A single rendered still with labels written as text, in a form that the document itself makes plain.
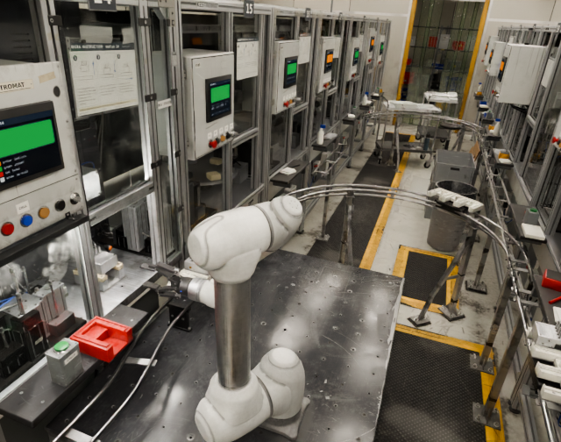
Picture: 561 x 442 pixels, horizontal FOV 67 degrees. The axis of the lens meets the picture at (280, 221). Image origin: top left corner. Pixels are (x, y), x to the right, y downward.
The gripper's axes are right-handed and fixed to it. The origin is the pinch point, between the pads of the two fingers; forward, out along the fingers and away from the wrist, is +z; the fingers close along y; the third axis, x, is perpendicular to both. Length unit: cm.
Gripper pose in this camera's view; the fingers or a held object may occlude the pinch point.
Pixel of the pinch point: (148, 275)
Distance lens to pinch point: 181.5
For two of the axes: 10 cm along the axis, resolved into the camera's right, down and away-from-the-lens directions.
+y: 0.5, -9.0, -4.3
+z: -9.4, -1.9, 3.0
